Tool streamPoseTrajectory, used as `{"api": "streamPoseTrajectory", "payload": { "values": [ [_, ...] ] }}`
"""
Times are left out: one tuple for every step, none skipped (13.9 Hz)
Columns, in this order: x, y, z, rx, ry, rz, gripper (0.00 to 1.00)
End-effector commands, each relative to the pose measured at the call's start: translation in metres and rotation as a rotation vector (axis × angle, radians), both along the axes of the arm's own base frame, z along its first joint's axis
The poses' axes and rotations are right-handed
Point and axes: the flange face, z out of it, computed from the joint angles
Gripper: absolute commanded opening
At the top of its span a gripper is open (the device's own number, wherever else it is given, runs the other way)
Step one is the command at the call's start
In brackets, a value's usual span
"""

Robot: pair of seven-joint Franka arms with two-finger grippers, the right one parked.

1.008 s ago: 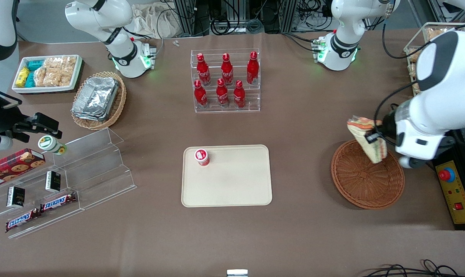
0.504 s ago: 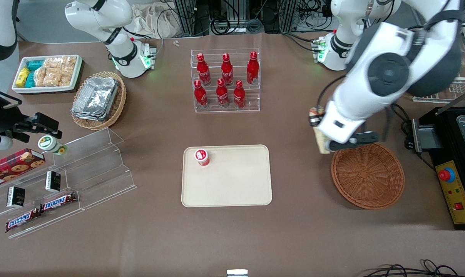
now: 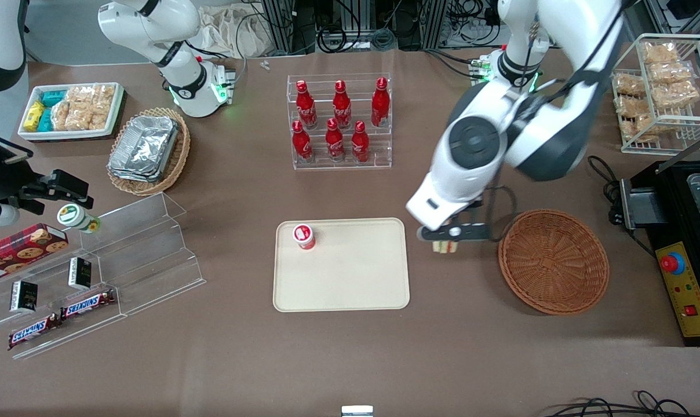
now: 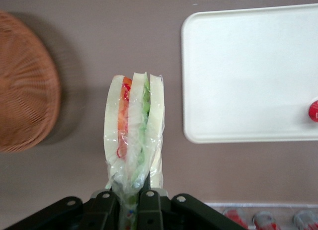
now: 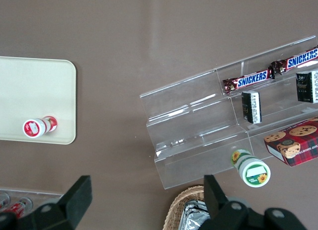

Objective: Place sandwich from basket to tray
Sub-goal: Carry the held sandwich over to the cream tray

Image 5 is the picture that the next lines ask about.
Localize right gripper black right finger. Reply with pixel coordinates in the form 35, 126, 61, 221
202, 174, 250, 230

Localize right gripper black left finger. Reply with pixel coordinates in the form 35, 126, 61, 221
32, 175, 92, 230

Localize light wicker basket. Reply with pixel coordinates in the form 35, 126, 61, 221
165, 185, 212, 230

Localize beige plastic tray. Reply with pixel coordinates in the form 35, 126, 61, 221
0, 56, 77, 145

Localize clear acrylic bottle rack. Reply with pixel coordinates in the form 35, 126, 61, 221
0, 188, 66, 216

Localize stack of foil containers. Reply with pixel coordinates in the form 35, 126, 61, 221
179, 199, 212, 230

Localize green white sunflower cup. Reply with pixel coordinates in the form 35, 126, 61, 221
231, 148, 272, 187

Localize red white yoghurt cup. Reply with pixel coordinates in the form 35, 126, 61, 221
22, 115, 59, 139

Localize clear acrylic stepped shelf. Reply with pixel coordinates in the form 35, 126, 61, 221
139, 35, 318, 190

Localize red tartan cookie box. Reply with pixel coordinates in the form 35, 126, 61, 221
263, 116, 318, 167

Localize small black white box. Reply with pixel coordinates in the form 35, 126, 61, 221
295, 70, 318, 104
241, 90, 262, 124

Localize Snickers chocolate bar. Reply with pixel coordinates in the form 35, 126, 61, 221
222, 68, 276, 95
270, 45, 318, 76

